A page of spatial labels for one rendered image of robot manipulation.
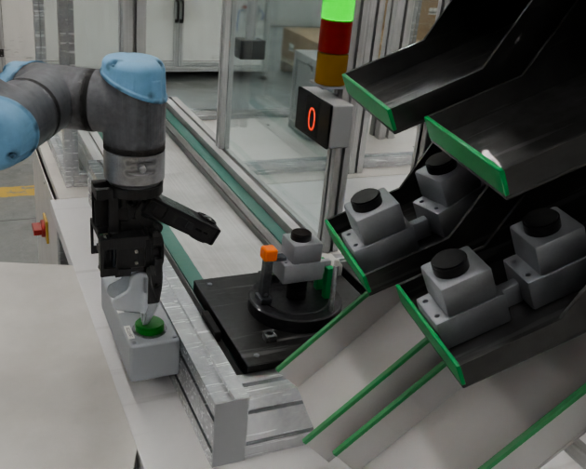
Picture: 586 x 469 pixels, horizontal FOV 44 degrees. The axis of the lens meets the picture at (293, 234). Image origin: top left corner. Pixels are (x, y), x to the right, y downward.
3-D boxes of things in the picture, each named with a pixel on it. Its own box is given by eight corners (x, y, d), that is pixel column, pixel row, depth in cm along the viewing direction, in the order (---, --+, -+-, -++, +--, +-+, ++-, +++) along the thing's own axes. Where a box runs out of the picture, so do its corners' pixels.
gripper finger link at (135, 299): (110, 328, 99) (109, 267, 95) (153, 321, 102) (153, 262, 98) (114, 340, 97) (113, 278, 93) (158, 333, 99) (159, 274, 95)
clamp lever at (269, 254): (259, 299, 104) (265, 250, 101) (254, 291, 106) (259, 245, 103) (283, 296, 106) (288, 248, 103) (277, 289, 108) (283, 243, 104)
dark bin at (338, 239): (369, 297, 69) (347, 234, 66) (330, 237, 81) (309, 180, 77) (631, 180, 71) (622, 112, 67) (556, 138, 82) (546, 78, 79)
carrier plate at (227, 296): (246, 379, 95) (247, 365, 94) (193, 290, 115) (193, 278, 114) (403, 350, 105) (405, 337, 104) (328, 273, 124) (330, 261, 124)
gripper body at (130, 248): (90, 256, 98) (87, 172, 93) (153, 249, 101) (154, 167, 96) (100, 283, 92) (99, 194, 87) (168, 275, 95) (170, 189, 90)
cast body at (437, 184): (444, 239, 73) (428, 180, 69) (418, 225, 76) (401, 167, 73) (508, 198, 75) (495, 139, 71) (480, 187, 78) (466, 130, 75)
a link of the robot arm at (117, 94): (106, 46, 89) (175, 54, 89) (108, 133, 94) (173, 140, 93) (84, 60, 82) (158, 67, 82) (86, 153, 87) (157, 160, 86)
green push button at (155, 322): (139, 343, 100) (139, 331, 99) (132, 328, 103) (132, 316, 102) (166, 340, 101) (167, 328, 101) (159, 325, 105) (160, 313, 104)
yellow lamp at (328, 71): (322, 87, 114) (326, 55, 112) (309, 79, 118) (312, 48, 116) (351, 87, 116) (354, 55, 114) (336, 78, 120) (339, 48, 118)
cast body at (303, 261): (283, 285, 104) (286, 240, 101) (271, 271, 107) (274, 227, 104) (335, 277, 107) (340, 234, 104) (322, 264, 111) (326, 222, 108)
